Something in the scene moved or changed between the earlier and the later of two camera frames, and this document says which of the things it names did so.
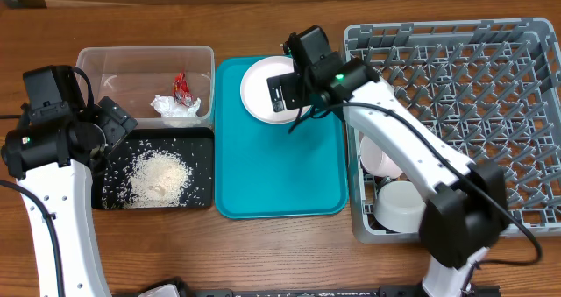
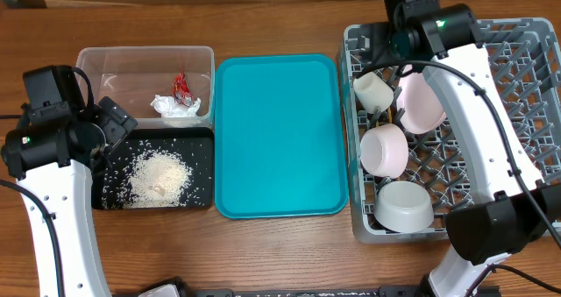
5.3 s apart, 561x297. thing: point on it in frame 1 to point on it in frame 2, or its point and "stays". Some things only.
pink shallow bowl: (377, 160) stays
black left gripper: (114, 120) stays
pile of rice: (157, 179) stays
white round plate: (255, 90) to (420, 108)
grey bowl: (399, 205) stays
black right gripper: (286, 87) to (371, 45)
